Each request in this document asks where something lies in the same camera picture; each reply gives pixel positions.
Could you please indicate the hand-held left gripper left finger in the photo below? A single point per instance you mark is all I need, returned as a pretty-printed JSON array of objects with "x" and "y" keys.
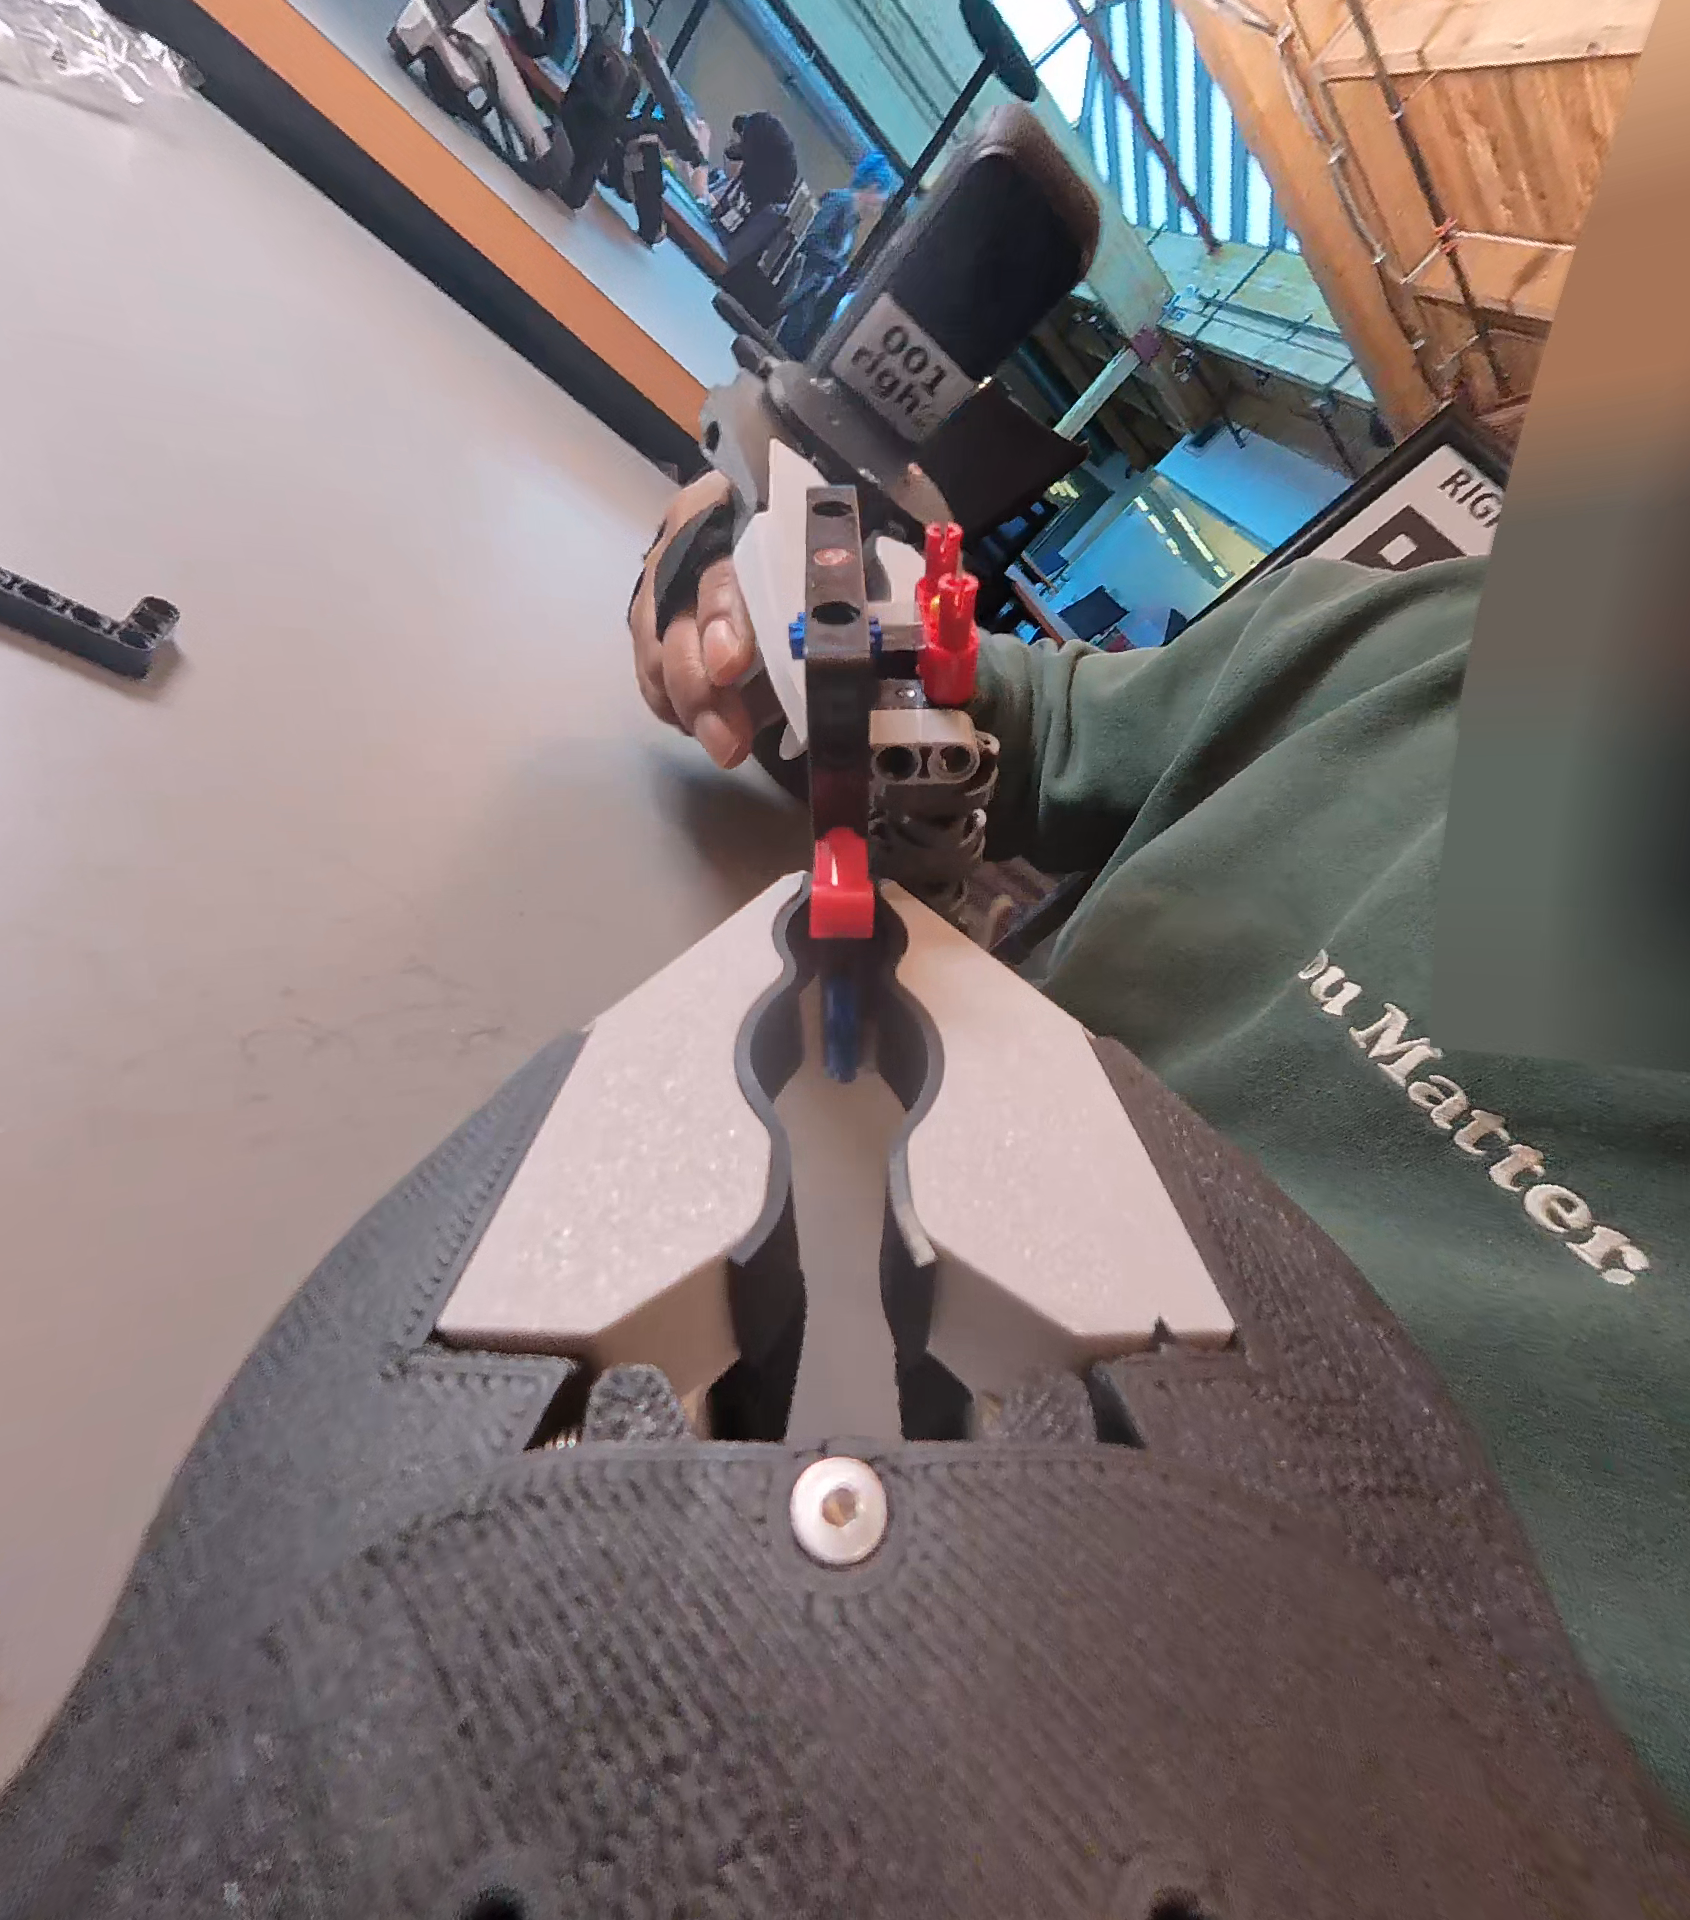
[{"x": 604, "y": 1184}]

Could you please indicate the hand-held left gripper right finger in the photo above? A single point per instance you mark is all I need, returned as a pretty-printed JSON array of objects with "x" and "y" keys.
[{"x": 1070, "y": 1184}]

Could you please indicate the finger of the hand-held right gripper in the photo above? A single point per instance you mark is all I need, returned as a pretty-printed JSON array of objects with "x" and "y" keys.
[
  {"x": 778, "y": 600},
  {"x": 900, "y": 554}
]

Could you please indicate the black frame lego assembly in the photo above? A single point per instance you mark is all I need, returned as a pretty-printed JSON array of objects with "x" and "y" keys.
[{"x": 833, "y": 644}]

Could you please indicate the person's right hand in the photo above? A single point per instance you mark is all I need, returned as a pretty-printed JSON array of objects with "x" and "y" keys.
[{"x": 703, "y": 660}]

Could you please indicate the black round-base pole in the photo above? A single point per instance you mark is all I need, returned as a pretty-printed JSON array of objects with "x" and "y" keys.
[{"x": 998, "y": 44}]

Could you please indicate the black white lab equipment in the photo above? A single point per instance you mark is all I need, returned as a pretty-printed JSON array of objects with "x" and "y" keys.
[{"x": 545, "y": 105}]

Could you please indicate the person's green shirt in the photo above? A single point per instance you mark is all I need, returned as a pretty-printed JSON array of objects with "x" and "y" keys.
[{"x": 1535, "y": 1350}]

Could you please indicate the black framed white sign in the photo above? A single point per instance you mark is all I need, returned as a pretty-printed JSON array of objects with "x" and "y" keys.
[{"x": 1444, "y": 489}]

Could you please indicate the crumpled clear plastic wrapper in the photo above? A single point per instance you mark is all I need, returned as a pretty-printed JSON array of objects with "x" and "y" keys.
[{"x": 35, "y": 52}]

